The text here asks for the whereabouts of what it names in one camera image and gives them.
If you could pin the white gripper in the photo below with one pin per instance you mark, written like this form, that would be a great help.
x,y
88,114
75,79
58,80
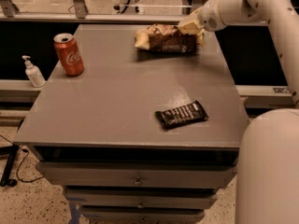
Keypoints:
x,y
207,19

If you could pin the brown chip bag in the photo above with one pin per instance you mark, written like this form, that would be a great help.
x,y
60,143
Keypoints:
x,y
165,38

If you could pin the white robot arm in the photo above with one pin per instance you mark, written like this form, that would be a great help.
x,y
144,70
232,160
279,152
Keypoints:
x,y
267,183

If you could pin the black rxbar chocolate bar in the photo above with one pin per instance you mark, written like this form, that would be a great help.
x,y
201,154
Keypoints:
x,y
182,115

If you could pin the grey drawer cabinet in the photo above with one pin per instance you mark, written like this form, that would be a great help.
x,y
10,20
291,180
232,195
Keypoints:
x,y
107,114

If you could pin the red coca-cola can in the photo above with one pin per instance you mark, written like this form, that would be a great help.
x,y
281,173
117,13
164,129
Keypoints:
x,y
68,53

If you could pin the white pump sanitizer bottle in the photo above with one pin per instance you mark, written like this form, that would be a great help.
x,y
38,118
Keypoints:
x,y
33,73

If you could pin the top grey drawer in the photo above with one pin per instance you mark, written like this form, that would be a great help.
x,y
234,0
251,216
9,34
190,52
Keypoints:
x,y
136,175

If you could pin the grey drawer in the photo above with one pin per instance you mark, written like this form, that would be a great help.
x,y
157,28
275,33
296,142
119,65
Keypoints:
x,y
142,198
136,175
143,215

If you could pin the middle grey drawer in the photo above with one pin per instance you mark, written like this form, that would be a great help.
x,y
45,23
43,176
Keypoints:
x,y
142,198

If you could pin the bottom grey drawer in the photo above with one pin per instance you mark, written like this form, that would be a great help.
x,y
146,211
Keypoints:
x,y
143,215

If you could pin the black stand leg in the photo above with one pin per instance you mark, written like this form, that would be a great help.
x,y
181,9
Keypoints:
x,y
10,153

